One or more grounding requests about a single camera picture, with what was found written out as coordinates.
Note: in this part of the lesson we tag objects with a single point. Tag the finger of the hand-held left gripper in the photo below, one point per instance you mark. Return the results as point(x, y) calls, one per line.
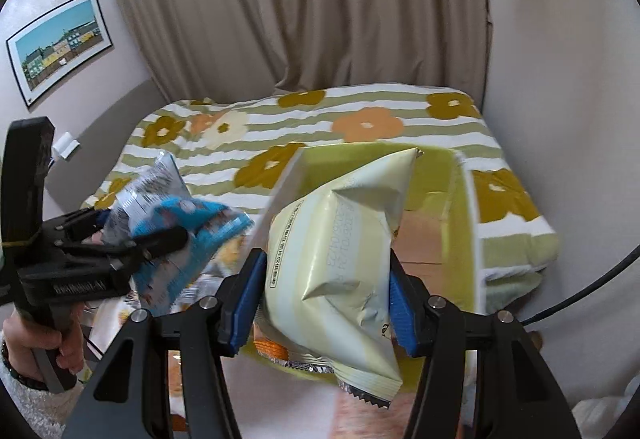
point(160, 239)
point(80, 221)

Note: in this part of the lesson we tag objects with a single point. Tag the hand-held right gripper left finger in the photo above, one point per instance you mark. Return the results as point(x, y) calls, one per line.
point(247, 304)

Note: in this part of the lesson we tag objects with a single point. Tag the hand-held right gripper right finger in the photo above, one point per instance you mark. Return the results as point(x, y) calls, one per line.
point(400, 314)

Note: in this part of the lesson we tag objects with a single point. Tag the blue snack packet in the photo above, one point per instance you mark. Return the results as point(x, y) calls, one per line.
point(200, 239)

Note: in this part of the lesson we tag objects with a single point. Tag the silver grey snack packet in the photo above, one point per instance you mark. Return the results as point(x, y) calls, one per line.
point(150, 189)

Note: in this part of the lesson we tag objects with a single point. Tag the pale green snack bag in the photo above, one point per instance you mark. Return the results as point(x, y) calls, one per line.
point(325, 269)

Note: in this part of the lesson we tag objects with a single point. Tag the yellow-green cardboard box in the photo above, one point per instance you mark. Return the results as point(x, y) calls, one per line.
point(440, 179)

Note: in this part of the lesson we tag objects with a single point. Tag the person's left forearm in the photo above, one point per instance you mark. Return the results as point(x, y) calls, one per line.
point(30, 409)

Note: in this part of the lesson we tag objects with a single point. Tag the person's left hand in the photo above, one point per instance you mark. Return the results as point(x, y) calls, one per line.
point(30, 334)

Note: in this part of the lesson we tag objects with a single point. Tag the orange snack packet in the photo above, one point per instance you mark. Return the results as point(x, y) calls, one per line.
point(270, 349)

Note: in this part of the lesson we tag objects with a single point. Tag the white towel with red stripe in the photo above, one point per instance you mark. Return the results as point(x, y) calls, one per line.
point(300, 409)

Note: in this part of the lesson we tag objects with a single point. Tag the floral striped blanket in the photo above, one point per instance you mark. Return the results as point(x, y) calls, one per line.
point(350, 104)

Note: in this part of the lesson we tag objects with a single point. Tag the white cloth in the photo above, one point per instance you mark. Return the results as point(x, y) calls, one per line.
point(600, 411)

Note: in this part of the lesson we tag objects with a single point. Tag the white wall socket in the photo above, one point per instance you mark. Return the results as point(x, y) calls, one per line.
point(66, 145)

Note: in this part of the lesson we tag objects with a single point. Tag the framed wall picture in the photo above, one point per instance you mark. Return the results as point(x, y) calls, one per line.
point(55, 44)

